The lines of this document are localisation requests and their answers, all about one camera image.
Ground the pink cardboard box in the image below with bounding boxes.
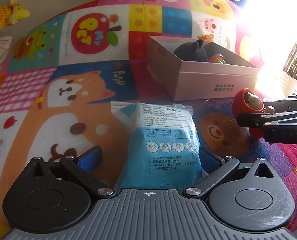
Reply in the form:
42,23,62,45
148,36,259,101

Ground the red hooded doll keychain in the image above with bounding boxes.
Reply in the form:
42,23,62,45
199,88,275,146

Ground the black plush toy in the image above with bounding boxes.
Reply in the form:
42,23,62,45
173,40,208,62

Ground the colourful cartoon play mat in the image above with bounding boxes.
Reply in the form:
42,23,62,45
0,0,297,239

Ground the yellow dog plush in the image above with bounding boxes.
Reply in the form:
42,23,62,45
8,0,30,25

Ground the blue wet wipes packet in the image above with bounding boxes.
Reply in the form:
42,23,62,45
111,101,202,191

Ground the pink yellow cupcake toy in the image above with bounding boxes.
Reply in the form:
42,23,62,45
208,54,226,64

